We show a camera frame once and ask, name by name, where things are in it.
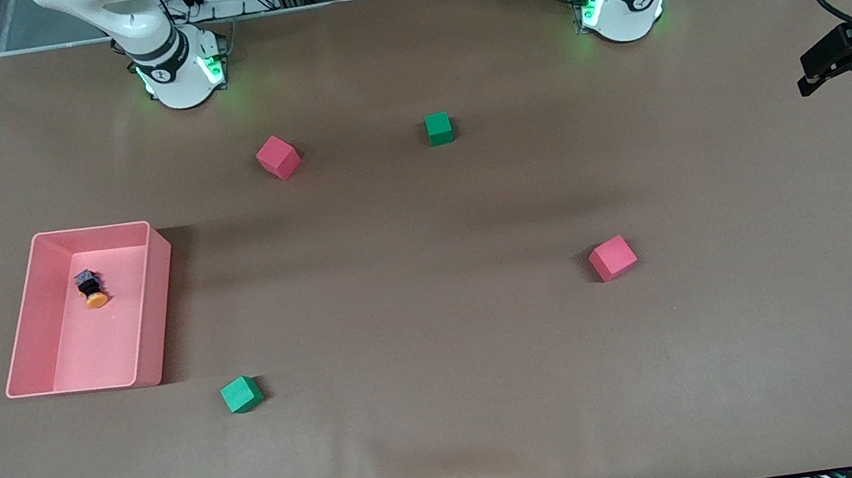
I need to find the brown table mat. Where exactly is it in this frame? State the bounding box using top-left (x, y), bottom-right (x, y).
top-left (0, 0), bottom-right (852, 478)

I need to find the orange capped black push button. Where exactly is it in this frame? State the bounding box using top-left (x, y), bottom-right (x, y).
top-left (72, 267), bottom-right (111, 312)

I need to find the green foam cube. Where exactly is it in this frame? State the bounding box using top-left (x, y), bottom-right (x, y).
top-left (424, 111), bottom-right (456, 148)
top-left (218, 372), bottom-right (266, 417)

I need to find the pink plastic bin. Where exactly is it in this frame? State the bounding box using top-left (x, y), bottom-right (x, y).
top-left (0, 215), bottom-right (191, 407)

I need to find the pink foam cube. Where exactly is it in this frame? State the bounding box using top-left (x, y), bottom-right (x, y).
top-left (585, 232), bottom-right (641, 285)
top-left (253, 132), bottom-right (304, 185)

